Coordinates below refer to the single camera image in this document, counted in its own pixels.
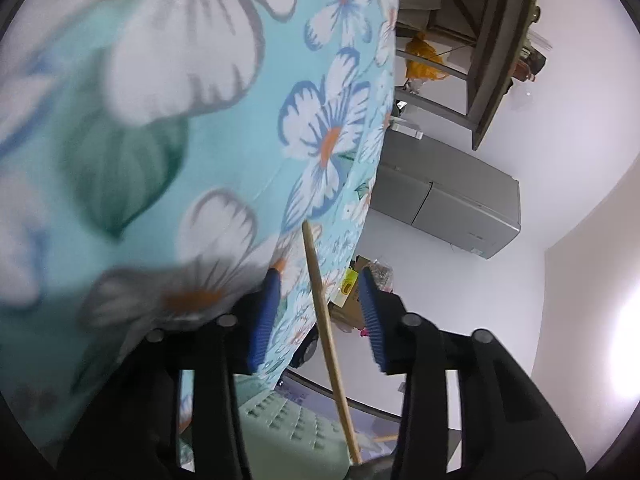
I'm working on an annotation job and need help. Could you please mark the yellow green packet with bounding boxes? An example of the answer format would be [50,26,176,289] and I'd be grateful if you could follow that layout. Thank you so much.
[339,266,362,307]

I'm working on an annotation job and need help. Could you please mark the green perforated utensil holder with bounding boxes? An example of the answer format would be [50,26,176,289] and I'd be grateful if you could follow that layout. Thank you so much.
[234,389,352,480]

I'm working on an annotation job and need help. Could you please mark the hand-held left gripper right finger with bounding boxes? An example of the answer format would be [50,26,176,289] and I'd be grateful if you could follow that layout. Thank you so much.
[359,265,587,480]

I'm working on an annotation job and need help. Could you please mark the orange plastic bag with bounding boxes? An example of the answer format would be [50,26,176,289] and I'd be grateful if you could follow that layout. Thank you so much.
[404,31,452,87]

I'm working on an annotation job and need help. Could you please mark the grey wooden desk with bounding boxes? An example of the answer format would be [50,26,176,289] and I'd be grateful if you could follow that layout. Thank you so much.
[394,0,547,152]

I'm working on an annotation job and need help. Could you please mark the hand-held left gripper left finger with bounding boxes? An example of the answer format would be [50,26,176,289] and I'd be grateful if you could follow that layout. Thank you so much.
[57,268,284,480]

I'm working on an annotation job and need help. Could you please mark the floral light blue blanket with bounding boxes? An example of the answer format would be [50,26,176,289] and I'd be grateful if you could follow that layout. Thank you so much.
[0,0,401,466]

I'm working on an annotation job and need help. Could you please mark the cardboard box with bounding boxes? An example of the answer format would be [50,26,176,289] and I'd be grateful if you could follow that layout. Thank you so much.
[329,255,373,333]

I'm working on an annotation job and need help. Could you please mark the single wooden chopstick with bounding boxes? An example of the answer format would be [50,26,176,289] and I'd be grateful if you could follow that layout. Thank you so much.
[301,221,364,465]

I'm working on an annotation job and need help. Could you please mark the grey cabinet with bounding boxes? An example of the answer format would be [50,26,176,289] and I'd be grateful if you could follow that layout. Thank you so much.
[374,127,522,261]

